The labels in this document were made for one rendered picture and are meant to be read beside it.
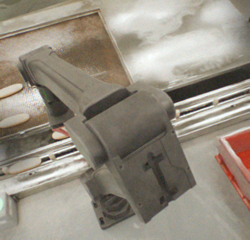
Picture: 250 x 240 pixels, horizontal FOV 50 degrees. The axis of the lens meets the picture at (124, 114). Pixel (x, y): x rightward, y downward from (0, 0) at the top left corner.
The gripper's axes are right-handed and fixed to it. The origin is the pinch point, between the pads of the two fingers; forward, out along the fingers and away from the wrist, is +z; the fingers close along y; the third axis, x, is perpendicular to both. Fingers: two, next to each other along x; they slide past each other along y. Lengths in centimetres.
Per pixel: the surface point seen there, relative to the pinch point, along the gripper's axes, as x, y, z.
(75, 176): -2.4, 10.2, 9.0
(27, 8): -23, -308, 103
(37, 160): -12.0, 1.3, 8.0
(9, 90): -16.4, -27.1, 1.7
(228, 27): 70, -27, 2
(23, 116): -13.5, -14.2, 3.6
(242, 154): 46, 21, 11
